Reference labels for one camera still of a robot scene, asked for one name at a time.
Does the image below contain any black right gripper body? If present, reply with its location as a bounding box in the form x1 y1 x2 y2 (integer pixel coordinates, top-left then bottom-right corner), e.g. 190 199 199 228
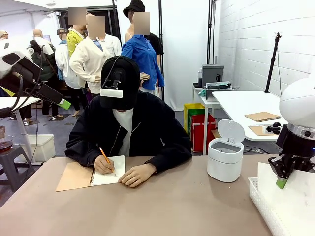
275 124 315 158

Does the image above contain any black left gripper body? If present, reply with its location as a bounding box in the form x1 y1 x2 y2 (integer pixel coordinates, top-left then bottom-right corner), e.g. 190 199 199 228
9 57 44 93

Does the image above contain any white paper sheet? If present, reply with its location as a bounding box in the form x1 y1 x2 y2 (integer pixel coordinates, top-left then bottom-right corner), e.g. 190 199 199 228
257 162 315 231

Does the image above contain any yellow pencil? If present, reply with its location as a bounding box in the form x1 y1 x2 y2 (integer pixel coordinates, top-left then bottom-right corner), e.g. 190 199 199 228
98 146 117 177

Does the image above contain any spiral notebook with brown cover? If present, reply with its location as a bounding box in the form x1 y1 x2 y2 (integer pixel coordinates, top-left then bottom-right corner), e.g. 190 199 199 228
55 155 126 193

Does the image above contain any person's left forearm black sleeve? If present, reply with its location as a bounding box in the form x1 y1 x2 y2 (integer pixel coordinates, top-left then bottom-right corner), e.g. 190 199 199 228
145 144 193 173

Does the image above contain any person's right forearm black sleeve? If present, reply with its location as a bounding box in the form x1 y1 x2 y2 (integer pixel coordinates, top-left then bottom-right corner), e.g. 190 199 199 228
64 141 104 170

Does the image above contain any person's right hand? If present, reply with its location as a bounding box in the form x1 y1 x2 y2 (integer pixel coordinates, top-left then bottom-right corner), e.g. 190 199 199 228
94 154 116 175

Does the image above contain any person's left hand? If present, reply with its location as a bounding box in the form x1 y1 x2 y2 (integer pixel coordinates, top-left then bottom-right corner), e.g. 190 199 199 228
118 163 158 188

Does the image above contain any mannequin in dark puffer jacket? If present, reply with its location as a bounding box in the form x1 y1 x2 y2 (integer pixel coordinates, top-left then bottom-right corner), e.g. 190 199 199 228
27 29 60 118

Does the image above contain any white perforated plastic basket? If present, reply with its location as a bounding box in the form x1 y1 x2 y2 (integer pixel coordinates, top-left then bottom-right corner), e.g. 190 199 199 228
247 177 315 236

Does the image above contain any mannequin in cap and white shirt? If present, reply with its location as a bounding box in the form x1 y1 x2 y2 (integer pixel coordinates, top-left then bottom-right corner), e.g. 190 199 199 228
55 28 84 117

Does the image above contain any large brown spiral notebook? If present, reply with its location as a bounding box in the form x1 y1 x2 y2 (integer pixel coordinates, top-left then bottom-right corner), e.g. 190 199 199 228
248 124 280 137

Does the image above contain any white desk with leg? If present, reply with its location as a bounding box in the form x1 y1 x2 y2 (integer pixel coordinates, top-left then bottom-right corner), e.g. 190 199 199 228
0 96 44 166

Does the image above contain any small brown cardboard notebook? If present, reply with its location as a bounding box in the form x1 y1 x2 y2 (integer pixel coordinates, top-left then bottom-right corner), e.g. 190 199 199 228
244 111 282 123

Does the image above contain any mannequin in cream cardigan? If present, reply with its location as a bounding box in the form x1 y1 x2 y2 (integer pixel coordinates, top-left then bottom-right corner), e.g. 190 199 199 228
69 15 123 95

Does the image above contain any white floor storage bin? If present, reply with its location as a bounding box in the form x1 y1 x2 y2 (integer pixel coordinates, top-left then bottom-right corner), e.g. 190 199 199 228
18 134 56 163

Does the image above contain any mannequin in yellow jacket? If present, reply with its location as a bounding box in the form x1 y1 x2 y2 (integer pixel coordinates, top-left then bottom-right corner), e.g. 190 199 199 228
66 8 87 59

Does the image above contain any white lidded trash bin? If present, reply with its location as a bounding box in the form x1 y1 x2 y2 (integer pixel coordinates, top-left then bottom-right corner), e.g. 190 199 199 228
207 118 246 183

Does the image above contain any clear bowl with red contents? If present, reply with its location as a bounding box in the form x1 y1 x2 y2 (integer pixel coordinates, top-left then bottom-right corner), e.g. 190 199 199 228
0 139 13 152

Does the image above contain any grey stool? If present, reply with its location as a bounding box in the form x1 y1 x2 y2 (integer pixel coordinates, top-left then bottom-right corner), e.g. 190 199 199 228
0 144 35 193

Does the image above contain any large white desk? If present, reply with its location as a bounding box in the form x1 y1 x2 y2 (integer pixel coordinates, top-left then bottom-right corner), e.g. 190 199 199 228
212 90 290 143

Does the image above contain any black baseball cap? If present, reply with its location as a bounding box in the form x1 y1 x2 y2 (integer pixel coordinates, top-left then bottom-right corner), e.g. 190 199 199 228
99 55 141 111

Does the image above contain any red bag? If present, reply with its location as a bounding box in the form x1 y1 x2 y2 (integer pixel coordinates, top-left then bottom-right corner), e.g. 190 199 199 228
190 114 217 153

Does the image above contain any grey open tray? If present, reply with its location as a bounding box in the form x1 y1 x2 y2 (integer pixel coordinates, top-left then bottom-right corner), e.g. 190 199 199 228
204 81 234 101

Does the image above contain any small white side table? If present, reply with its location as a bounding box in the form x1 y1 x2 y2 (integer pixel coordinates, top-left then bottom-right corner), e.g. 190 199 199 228
192 85 223 156

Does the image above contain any mannequin in blue shirt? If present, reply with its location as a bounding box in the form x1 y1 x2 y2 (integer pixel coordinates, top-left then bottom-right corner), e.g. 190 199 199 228
120 9 165 99

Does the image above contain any yellow and green bag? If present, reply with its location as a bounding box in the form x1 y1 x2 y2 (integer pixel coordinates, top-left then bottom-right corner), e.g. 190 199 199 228
184 103 206 133

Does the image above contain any person's torso in black jacket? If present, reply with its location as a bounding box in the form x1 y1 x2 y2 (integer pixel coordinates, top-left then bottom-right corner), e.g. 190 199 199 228
64 90 193 173

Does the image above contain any grey square box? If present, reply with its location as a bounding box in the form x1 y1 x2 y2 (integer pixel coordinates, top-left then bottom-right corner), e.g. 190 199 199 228
201 64 225 89

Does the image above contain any mannequin in black t-shirt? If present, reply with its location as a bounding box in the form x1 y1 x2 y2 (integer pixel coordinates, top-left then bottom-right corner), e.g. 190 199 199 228
147 32 165 57

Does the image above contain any black bucket hat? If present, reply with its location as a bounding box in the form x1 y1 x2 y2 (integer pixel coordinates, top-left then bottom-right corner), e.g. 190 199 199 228
123 0 146 19

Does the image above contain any black double light stand pole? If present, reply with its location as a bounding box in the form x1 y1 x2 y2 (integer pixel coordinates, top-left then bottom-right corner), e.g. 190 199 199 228
206 0 218 65

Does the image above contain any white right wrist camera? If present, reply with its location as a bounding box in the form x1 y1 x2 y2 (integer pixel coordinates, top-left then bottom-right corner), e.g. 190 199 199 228
265 121 283 135

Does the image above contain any black left arm cable bundle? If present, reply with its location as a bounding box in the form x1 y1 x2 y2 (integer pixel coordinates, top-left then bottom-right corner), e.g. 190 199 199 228
0 44 45 119

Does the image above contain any white head-mounted camera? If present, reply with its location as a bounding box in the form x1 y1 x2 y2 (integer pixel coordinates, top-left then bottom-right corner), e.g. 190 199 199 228
100 70 124 99

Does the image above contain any tall black tripod with camera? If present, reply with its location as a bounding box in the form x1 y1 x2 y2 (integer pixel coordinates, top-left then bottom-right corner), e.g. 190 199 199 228
264 31 283 94

